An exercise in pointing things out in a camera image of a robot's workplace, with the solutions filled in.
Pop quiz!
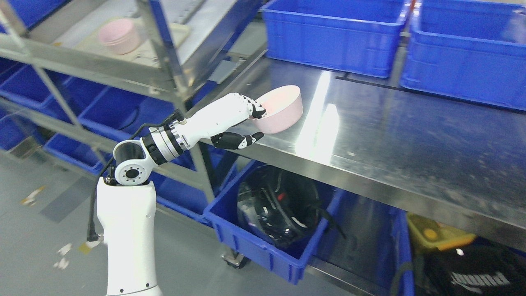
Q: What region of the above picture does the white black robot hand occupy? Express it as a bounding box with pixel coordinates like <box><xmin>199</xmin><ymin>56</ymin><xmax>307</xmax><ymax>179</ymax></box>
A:
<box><xmin>174</xmin><ymin>92</ymin><xmax>267</xmax><ymax>150</ymax></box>

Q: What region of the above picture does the pink plastic bowl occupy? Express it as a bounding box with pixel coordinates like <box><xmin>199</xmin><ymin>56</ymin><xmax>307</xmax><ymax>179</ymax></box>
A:
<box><xmin>251</xmin><ymin>85</ymin><xmax>304</xmax><ymax>134</ymax></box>

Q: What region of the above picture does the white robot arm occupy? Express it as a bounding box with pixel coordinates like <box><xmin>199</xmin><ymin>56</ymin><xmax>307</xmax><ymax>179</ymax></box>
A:
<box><xmin>95</xmin><ymin>118</ymin><xmax>202</xmax><ymax>296</ymax></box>

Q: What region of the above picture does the blue bin under shelf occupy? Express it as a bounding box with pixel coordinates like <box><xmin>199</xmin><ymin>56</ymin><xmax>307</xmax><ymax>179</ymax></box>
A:
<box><xmin>78</xmin><ymin>86</ymin><xmax>177</xmax><ymax>142</ymax></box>

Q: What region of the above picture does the stainless steel shelf rack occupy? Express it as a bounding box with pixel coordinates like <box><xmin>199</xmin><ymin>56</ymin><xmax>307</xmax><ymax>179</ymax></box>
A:
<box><xmin>0</xmin><ymin>0</ymin><xmax>263</xmax><ymax>202</ymax></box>

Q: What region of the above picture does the stack of pink bowls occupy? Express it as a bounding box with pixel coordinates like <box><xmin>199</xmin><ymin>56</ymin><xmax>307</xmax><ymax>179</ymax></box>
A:
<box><xmin>97</xmin><ymin>18</ymin><xmax>142</xmax><ymax>56</ymax></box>

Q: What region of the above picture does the blue plastic crate middle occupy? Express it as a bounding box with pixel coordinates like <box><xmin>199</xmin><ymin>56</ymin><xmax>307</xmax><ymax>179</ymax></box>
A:
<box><xmin>400</xmin><ymin>0</ymin><xmax>526</xmax><ymax>111</ymax></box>

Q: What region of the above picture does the blue plastic crate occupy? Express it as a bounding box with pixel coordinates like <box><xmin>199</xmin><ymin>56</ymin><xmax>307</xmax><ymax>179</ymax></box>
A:
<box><xmin>261</xmin><ymin>0</ymin><xmax>412</xmax><ymax>78</ymax></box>
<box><xmin>400</xmin><ymin>0</ymin><xmax>526</xmax><ymax>111</ymax></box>

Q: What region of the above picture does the black helmet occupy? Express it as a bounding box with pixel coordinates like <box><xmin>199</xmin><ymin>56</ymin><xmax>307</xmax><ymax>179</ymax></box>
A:
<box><xmin>236</xmin><ymin>165</ymin><xmax>344</xmax><ymax>250</ymax></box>

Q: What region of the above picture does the cream plastic tray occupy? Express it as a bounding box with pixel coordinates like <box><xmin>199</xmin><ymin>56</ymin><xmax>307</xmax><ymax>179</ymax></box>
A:
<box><xmin>74</xmin><ymin>18</ymin><xmax>160</xmax><ymax>67</ymax></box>

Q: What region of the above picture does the blue plastic crate left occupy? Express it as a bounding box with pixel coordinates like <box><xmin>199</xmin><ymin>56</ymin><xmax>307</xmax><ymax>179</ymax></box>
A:
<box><xmin>261</xmin><ymin>0</ymin><xmax>412</xmax><ymax>78</ymax></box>

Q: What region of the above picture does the stainless steel table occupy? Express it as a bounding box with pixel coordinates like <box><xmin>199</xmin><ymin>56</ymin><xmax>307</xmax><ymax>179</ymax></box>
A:
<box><xmin>190</xmin><ymin>54</ymin><xmax>526</xmax><ymax>250</ymax></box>

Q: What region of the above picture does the yellow lidded container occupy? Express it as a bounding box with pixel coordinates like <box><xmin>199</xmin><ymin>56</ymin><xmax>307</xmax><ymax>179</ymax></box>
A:
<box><xmin>406</xmin><ymin>212</ymin><xmax>477</xmax><ymax>254</ymax></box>

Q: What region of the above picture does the black puma backpack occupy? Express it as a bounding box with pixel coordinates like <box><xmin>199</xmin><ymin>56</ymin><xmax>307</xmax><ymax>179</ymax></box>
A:
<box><xmin>390</xmin><ymin>243</ymin><xmax>526</xmax><ymax>296</ymax></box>

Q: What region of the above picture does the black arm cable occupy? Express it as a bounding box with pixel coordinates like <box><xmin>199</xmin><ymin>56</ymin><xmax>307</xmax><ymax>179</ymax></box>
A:
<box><xmin>86</xmin><ymin>110</ymin><xmax>185</xmax><ymax>242</ymax></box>

